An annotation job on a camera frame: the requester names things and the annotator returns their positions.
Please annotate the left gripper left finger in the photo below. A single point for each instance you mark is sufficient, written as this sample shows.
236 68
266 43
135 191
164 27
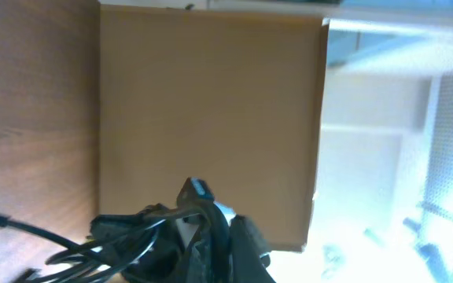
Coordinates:
196 264

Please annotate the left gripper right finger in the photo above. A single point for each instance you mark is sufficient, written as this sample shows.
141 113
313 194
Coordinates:
250 252

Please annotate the brown cardboard board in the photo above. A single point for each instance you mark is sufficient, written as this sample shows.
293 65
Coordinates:
232 98

